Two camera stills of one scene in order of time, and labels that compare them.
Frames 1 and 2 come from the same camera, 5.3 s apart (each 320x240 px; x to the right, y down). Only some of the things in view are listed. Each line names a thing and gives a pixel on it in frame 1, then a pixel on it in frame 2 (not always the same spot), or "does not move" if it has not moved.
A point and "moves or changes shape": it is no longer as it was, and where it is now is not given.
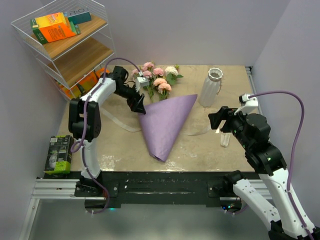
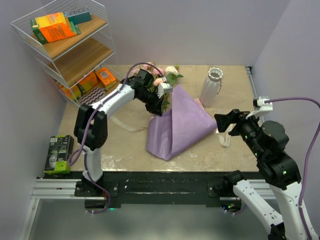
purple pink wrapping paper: [163, 122] moves or changes shape
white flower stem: [172, 74] does not move
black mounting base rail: [187, 188] does not move
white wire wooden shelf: [71, 40] does not move
